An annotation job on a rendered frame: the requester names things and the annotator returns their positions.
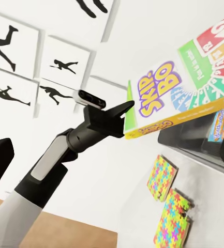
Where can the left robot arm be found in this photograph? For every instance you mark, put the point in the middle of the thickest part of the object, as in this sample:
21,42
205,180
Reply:
25,203

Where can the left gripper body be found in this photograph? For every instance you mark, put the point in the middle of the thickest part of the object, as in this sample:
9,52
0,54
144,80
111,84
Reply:
94,128

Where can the jigsaw puzzle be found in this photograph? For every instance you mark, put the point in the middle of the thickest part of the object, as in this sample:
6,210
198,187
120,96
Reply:
173,227
161,178

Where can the sliding door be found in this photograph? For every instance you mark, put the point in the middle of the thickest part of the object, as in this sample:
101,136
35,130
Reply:
53,231

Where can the desk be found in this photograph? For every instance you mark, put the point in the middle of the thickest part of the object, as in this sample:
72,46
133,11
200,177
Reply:
204,188

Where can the board game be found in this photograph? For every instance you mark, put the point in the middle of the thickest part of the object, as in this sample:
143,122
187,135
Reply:
217,132
186,84

